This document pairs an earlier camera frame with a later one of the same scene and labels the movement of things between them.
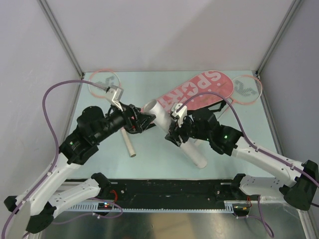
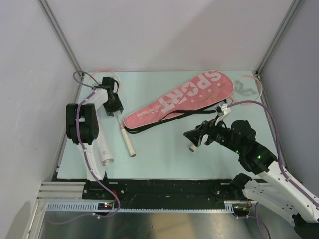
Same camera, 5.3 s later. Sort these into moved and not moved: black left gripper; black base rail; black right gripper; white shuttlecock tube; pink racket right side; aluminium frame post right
Moved: black left gripper; black right gripper; white shuttlecock tube
Not moved: black base rail; pink racket right side; aluminium frame post right
